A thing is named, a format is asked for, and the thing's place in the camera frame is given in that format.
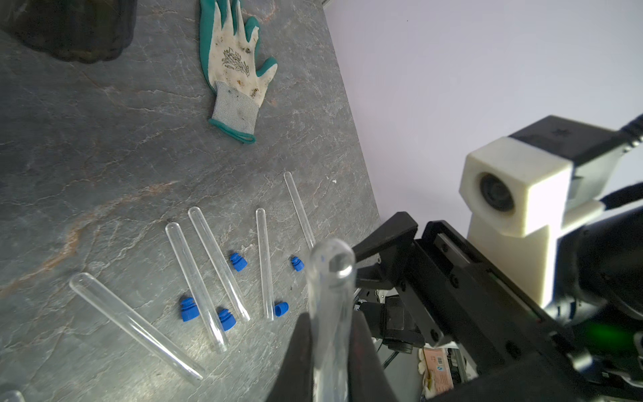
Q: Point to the clear test tube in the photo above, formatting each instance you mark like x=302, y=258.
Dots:
x=300, y=211
x=219, y=263

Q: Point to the green white work glove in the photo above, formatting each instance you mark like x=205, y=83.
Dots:
x=228, y=47

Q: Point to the test tube blue stopper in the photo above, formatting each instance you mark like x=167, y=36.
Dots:
x=330, y=279
x=136, y=326
x=265, y=264
x=197, y=287

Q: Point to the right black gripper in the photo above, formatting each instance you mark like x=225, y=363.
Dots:
x=454, y=294

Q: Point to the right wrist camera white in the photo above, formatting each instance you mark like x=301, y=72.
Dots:
x=530, y=189

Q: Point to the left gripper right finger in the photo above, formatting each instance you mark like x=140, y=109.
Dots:
x=366, y=377

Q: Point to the dark glass flower vase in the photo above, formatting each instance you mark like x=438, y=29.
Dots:
x=86, y=31

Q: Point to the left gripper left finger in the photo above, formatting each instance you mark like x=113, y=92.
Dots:
x=294, y=381

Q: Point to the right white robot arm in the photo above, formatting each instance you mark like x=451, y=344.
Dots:
x=597, y=299

